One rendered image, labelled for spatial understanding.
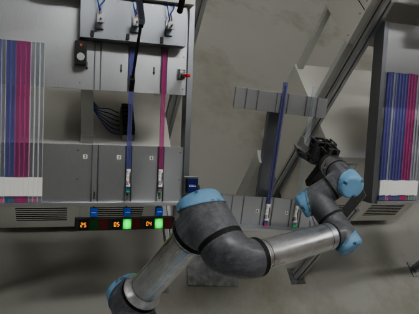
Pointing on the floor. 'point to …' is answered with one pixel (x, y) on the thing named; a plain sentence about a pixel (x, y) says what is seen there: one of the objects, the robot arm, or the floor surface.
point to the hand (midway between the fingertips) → (305, 147)
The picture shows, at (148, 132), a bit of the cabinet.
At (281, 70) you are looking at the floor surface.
